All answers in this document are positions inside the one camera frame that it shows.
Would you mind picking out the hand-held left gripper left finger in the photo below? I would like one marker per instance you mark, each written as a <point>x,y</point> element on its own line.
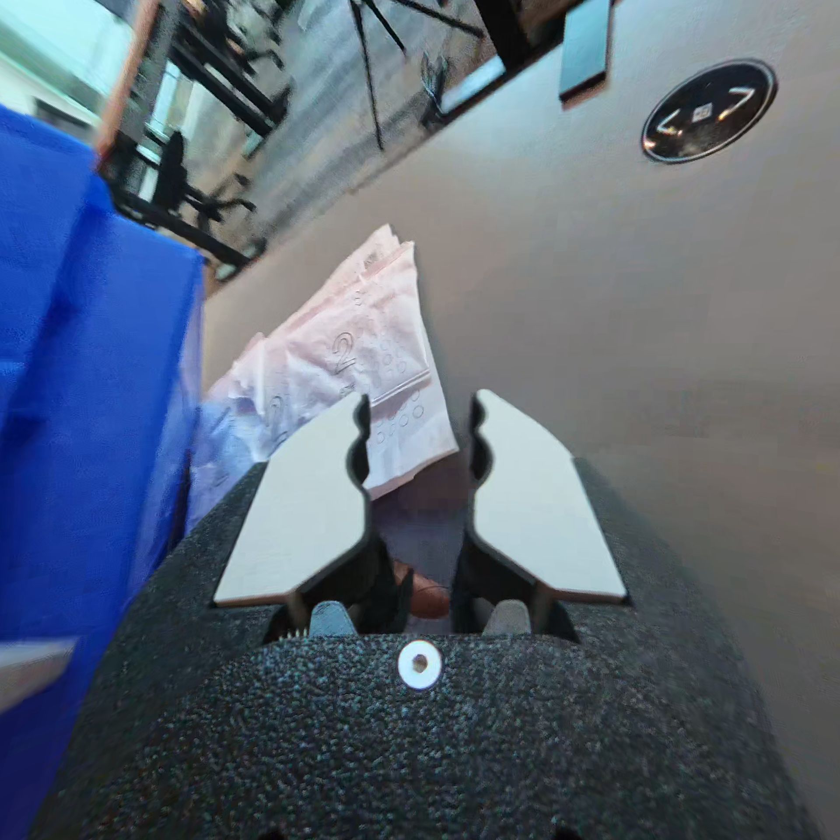
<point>295,518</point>

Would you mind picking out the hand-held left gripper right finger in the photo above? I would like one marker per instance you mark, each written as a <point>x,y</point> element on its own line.
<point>548,518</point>

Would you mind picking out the translucent plastic bag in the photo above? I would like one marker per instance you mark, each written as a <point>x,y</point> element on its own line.
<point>354,341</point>

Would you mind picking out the blue plastic storage bin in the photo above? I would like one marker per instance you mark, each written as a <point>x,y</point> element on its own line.
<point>85,394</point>

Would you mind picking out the grey desk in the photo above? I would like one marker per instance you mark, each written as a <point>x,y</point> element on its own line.
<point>623,295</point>

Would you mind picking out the round black desk control button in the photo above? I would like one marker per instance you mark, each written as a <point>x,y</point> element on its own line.
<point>709,110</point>

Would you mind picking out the dark rectangular desk plate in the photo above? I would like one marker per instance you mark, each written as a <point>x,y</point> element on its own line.
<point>586,49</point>

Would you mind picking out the black office chair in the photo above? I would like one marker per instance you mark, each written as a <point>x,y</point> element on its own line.
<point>180,180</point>

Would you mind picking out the black tripod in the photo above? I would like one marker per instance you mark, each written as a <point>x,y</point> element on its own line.
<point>369,72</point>

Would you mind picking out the wooden edged table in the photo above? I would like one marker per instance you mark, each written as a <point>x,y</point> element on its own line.
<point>128,85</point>

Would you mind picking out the black table frame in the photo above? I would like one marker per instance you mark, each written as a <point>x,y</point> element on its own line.
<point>223,79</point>

